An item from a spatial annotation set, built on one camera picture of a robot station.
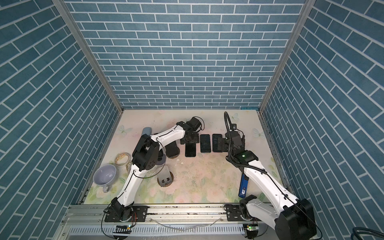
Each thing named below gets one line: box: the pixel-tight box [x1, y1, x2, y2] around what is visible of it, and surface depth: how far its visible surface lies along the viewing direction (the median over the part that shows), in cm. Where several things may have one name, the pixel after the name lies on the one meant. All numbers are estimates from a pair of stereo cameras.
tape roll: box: [115, 152, 132, 166], surface depth 94 cm
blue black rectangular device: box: [238, 173, 249, 199], surface depth 82 cm
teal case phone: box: [200, 134, 211, 153], surface depth 103 cm
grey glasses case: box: [141, 127, 152, 136], surface depth 110 cm
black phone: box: [185, 143, 196, 158], surface depth 98 cm
